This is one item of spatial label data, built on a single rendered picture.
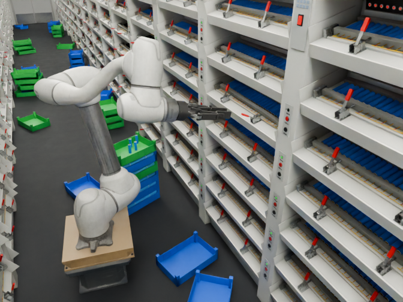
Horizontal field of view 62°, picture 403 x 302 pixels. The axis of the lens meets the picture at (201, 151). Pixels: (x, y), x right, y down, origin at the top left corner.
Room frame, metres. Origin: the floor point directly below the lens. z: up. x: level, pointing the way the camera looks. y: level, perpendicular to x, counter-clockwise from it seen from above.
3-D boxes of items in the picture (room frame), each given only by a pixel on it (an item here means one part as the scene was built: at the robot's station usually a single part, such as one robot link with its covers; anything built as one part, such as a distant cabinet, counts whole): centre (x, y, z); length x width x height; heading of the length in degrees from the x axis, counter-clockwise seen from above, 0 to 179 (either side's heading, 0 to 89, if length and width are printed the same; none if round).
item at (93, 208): (1.32, 0.55, 0.44); 0.18 x 0.16 x 0.22; 146
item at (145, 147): (1.94, 0.48, 0.44); 0.30 x 0.20 x 0.08; 137
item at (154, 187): (1.94, 0.48, 0.12); 0.30 x 0.20 x 0.08; 137
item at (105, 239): (1.29, 0.55, 0.30); 0.22 x 0.18 x 0.06; 10
